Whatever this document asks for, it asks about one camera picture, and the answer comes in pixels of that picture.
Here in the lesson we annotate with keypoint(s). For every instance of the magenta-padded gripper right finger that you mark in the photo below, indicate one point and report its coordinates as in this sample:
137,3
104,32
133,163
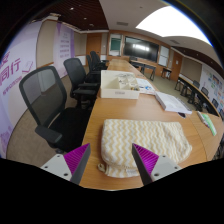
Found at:
146,160

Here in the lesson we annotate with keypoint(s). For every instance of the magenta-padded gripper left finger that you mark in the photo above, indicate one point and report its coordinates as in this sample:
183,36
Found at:
76,159

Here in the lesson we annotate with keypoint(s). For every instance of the cream zigzag-patterned towel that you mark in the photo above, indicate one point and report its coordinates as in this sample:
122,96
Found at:
146,136

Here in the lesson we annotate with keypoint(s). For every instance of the small dark round object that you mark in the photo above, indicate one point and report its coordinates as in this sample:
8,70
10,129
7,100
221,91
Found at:
181,115

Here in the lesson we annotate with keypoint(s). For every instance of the large white book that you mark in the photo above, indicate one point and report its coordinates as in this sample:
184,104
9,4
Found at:
170,101

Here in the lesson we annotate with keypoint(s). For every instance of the pack of marker pens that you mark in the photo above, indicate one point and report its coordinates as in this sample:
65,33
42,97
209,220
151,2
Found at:
201,117

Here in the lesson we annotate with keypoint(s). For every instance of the green notebook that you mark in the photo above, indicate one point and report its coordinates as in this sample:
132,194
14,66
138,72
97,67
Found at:
210,124

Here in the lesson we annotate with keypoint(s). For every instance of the black mesh office chair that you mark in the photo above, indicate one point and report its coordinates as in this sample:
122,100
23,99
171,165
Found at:
75,71
89,63
96,58
40,93

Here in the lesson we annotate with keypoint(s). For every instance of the white leaflet with blue print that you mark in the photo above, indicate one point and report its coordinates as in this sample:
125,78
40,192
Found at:
145,85

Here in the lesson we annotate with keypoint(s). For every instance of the white compartment box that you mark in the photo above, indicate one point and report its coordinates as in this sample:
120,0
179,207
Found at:
113,83

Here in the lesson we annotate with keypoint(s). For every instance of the long wooden table row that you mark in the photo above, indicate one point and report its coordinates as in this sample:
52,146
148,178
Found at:
190,83

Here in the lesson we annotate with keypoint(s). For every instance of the group of black office chairs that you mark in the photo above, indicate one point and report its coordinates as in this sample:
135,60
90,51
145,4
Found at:
205,90

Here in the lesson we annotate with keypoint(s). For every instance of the small wooden side table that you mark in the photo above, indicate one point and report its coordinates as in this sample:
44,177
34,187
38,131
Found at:
166,69

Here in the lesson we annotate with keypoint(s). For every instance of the wooden desk with dark legs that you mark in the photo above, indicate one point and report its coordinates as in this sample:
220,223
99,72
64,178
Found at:
146,65

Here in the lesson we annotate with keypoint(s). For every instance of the wooden door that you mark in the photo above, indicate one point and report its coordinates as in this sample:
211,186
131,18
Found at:
94,43
176,65

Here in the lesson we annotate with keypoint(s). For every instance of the black chair behind desk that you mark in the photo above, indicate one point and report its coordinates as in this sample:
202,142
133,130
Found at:
133,58

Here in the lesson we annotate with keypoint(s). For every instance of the plain white whiteboard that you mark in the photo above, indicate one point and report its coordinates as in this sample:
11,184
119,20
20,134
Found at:
163,55

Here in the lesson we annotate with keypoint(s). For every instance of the whiteboard with green sheet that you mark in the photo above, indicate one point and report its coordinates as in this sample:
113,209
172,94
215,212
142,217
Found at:
115,45

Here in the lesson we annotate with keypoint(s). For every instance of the large white ceiling light panel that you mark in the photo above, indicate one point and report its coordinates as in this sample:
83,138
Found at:
173,23

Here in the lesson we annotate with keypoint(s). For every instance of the colourful wall poster display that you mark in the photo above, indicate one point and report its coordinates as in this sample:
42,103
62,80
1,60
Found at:
215,83

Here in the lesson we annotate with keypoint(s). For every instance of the large white-purple wall banner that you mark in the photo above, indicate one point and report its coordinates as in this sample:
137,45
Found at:
16,66

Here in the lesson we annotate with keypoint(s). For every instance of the large black wall screen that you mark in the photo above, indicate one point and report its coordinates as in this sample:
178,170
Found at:
140,48

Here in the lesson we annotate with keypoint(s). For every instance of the narrow purple wall banner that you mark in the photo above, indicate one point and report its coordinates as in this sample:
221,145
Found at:
65,43

